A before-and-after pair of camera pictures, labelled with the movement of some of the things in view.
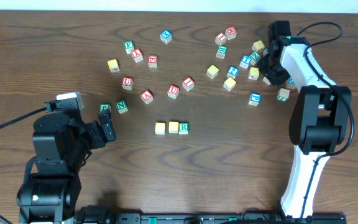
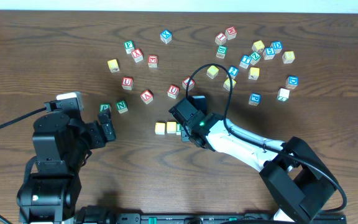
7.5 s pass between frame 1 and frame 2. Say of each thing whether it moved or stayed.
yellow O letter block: stayed
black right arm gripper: moved
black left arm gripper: stayed
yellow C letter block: stayed
